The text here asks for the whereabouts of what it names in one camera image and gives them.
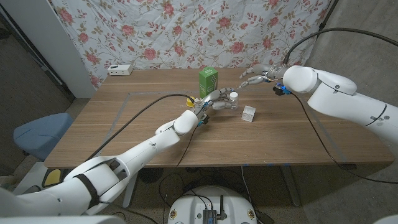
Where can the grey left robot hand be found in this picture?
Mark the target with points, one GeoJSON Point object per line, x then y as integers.
{"type": "Point", "coordinates": [213, 98]}

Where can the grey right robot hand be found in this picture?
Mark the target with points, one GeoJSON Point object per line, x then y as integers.
{"type": "Point", "coordinates": [264, 71]}

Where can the clear white-capped medicine bottle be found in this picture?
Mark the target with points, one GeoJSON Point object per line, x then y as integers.
{"type": "Point", "coordinates": [234, 96]}

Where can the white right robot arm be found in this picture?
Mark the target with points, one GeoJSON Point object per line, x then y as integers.
{"type": "Point", "coordinates": [335, 96]}

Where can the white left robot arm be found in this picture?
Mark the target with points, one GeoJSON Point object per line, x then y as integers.
{"type": "Point", "coordinates": [140, 152]}

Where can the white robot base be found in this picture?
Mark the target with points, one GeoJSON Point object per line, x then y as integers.
{"type": "Point", "coordinates": [192, 205]}

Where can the green straw box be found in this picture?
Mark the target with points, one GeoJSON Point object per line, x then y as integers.
{"type": "Point", "coordinates": [208, 81]}

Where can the small yellow cap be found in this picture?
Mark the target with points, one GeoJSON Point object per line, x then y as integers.
{"type": "Point", "coordinates": [189, 103]}

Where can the white perforated cube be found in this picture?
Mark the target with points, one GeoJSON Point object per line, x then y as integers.
{"type": "Point", "coordinates": [248, 113]}

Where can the white power adapter box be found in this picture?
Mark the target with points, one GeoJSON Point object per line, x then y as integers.
{"type": "Point", "coordinates": [119, 70]}

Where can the floral backdrop cloth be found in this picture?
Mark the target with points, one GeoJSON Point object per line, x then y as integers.
{"type": "Point", "coordinates": [186, 31]}

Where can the black stand pole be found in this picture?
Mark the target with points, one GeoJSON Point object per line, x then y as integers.
{"type": "Point", "coordinates": [326, 15]}

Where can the dark round floor fan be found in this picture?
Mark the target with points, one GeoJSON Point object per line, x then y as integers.
{"type": "Point", "coordinates": [151, 175]}

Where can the black antenna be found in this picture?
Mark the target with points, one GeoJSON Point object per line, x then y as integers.
{"type": "Point", "coordinates": [221, 207]}

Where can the grey computer module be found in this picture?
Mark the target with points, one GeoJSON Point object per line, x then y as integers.
{"type": "Point", "coordinates": [209, 216]}

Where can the white table leg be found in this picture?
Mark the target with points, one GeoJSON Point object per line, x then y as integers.
{"type": "Point", "coordinates": [290, 189]}
{"type": "Point", "coordinates": [129, 196]}

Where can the black power brick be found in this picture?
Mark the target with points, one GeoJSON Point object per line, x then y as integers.
{"type": "Point", "coordinates": [264, 217]}

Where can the blue padded stool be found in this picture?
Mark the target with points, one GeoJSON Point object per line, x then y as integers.
{"type": "Point", "coordinates": [40, 133]}

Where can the white door panel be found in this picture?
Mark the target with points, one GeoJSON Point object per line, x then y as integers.
{"type": "Point", "coordinates": [46, 37]}

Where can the white robot torso shell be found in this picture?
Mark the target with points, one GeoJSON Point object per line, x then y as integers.
{"type": "Point", "coordinates": [62, 221]}

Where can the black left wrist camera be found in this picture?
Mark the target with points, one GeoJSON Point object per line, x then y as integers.
{"type": "Point", "coordinates": [203, 119]}

